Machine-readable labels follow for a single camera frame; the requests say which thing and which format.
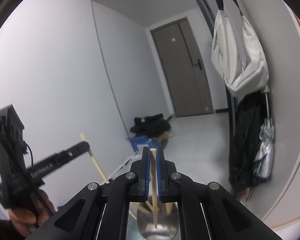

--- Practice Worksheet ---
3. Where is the bamboo chopstick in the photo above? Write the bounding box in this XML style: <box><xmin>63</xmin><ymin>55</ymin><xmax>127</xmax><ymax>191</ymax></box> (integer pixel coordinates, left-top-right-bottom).
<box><xmin>150</xmin><ymin>148</ymin><xmax>158</xmax><ymax>229</ymax></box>
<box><xmin>138</xmin><ymin>201</ymin><xmax>153</xmax><ymax>215</ymax></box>
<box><xmin>166</xmin><ymin>203</ymin><xmax>173</xmax><ymax>215</ymax></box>
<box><xmin>79</xmin><ymin>133</ymin><xmax>111</xmax><ymax>184</ymax></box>

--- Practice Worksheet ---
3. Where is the white shoulder bag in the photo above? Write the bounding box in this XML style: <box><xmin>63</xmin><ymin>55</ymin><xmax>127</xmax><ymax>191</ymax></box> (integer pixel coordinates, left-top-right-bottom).
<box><xmin>211</xmin><ymin>10</ymin><xmax>269</xmax><ymax>98</ymax></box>

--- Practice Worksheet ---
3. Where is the person's left hand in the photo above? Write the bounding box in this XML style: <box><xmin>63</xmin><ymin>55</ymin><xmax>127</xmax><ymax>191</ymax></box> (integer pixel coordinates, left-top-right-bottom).
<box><xmin>8</xmin><ymin>201</ymin><xmax>49</xmax><ymax>237</ymax></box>

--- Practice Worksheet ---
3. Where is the blue cardboard box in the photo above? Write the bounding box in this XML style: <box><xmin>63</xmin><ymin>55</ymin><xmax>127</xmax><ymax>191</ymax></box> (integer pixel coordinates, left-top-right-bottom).
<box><xmin>128</xmin><ymin>135</ymin><xmax>168</xmax><ymax>153</ymax></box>

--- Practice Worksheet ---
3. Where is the white utensil holder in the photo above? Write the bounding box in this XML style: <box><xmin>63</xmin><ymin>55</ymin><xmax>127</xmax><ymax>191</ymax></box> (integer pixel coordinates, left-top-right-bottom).
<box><xmin>136</xmin><ymin>202</ymin><xmax>179</xmax><ymax>240</ymax></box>

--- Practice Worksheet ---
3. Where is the black clothes pile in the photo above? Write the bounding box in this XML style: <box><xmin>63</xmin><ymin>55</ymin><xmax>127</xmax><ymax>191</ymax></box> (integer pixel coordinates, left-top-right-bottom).
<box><xmin>130</xmin><ymin>113</ymin><xmax>171</xmax><ymax>138</ymax></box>

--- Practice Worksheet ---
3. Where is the grey entrance door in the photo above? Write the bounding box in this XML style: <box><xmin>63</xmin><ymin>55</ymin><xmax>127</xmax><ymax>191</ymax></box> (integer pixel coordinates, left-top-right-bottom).
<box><xmin>151</xmin><ymin>18</ymin><xmax>213</xmax><ymax>117</ymax></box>

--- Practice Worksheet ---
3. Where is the silver folded umbrella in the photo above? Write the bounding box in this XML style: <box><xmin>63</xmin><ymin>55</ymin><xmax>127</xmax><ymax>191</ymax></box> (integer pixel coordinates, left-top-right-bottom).
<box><xmin>253</xmin><ymin>85</ymin><xmax>275</xmax><ymax>184</ymax></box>

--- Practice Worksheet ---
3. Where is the black hanging jacket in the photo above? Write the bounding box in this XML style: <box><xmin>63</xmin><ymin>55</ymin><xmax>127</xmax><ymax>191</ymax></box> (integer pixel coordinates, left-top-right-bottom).
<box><xmin>229</xmin><ymin>92</ymin><xmax>267</xmax><ymax>192</ymax></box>

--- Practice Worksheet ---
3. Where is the black cable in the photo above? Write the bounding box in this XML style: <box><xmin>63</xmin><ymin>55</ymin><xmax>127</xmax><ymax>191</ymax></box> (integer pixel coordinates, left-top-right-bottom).
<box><xmin>0</xmin><ymin>119</ymin><xmax>55</xmax><ymax>217</ymax></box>

